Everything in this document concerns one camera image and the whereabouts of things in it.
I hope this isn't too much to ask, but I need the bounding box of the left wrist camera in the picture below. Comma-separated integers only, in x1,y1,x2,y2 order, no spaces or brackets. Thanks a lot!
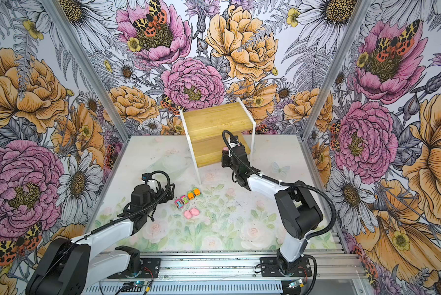
142,173,152,184

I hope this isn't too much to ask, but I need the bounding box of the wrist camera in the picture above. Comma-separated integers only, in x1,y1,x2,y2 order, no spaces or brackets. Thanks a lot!
229,135,240,149
142,173,152,184

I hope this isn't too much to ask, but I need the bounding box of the aluminium right corner post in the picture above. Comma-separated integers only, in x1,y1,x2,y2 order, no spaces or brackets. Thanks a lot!
300,1,371,141

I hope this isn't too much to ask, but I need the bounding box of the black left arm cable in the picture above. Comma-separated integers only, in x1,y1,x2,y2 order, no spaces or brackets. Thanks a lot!
113,170,172,229

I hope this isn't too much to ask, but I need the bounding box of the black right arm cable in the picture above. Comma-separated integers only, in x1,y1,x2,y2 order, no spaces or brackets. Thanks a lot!
222,130,337,240

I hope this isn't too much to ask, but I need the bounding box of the white vented cable duct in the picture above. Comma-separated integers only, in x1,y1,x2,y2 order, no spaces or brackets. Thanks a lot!
82,280,283,295

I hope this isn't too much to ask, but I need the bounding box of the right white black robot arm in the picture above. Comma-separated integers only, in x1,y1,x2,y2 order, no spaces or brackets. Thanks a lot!
221,145,323,275

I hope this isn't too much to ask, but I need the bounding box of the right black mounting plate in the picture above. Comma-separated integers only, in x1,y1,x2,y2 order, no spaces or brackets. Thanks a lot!
254,257,313,278

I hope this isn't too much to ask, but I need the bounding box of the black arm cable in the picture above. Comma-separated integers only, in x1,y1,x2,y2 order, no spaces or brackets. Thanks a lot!
222,130,337,240
113,170,172,229

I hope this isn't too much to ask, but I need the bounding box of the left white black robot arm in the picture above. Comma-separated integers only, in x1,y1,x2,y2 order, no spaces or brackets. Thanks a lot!
25,184,175,295

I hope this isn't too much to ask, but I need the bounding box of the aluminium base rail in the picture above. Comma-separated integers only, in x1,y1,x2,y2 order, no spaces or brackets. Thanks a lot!
140,250,365,281

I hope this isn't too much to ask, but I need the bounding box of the white wooden two-tier shelf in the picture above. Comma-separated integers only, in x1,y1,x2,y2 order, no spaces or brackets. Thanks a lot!
180,98,256,184

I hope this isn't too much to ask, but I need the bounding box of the aluminium corner post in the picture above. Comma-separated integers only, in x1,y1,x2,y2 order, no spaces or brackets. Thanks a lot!
42,1,131,143
300,1,371,141

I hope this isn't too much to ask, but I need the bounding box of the black mounting plate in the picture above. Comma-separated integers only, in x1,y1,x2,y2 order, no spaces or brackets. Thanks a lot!
108,258,162,279
254,257,313,278

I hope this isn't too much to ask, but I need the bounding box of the aluminium left corner post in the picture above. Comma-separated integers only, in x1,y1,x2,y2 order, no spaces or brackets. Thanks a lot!
42,1,131,143

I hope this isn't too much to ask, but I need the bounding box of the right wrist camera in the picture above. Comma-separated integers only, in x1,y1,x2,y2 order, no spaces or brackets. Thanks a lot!
229,135,240,149

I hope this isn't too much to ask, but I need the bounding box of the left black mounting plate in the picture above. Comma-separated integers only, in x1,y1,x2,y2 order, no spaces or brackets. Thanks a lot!
108,258,162,279

